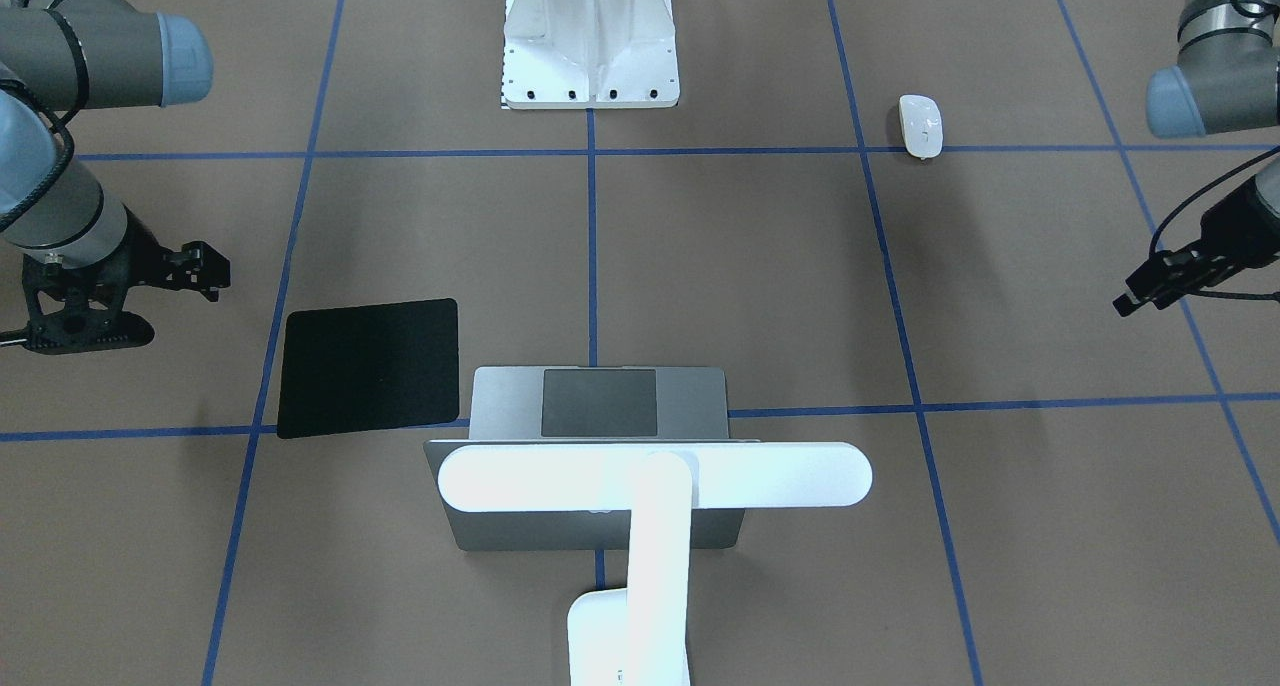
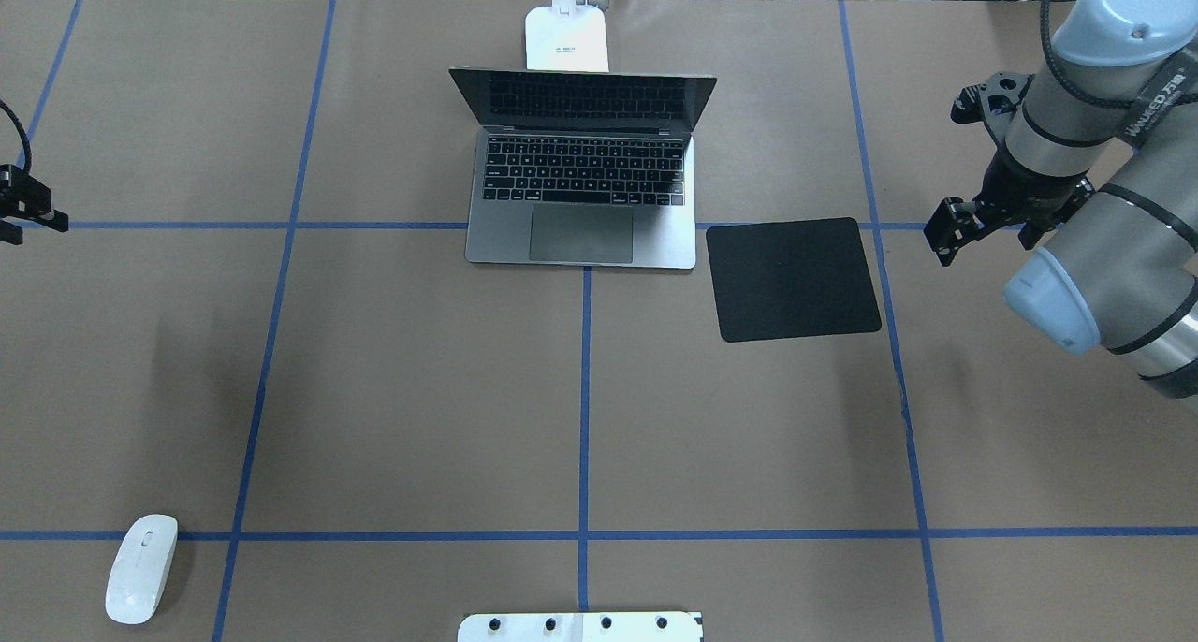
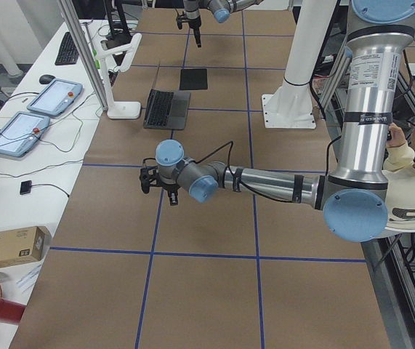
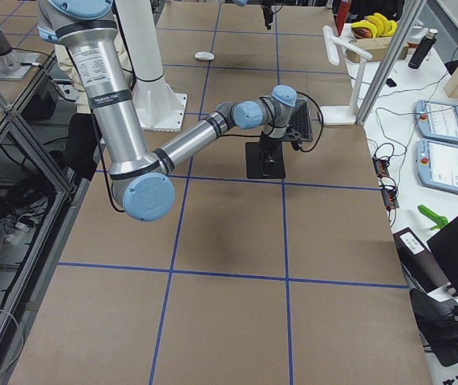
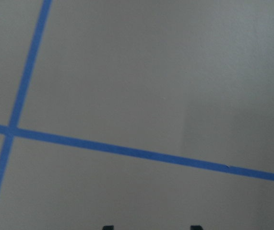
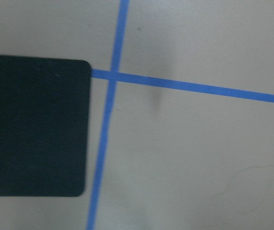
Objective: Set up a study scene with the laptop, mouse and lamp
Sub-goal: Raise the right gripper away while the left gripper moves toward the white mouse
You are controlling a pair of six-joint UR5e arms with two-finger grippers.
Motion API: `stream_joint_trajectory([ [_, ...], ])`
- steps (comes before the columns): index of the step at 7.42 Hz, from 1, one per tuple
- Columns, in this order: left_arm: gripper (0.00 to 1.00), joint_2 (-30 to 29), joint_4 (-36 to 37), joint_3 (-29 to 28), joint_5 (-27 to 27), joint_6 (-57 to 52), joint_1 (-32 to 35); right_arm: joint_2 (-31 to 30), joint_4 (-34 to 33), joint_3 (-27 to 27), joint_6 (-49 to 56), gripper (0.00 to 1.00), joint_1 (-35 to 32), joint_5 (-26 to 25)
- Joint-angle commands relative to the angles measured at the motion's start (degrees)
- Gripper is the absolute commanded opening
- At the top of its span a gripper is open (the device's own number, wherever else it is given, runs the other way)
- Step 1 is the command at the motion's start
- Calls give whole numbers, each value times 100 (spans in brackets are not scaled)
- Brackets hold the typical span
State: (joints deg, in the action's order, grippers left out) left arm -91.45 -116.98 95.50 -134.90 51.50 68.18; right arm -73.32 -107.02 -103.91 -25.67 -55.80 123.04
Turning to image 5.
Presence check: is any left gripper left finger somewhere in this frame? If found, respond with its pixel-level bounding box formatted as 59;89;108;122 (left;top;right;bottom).
102;225;114;230

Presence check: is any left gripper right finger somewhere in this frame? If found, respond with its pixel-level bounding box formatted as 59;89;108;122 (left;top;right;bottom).
190;225;203;230

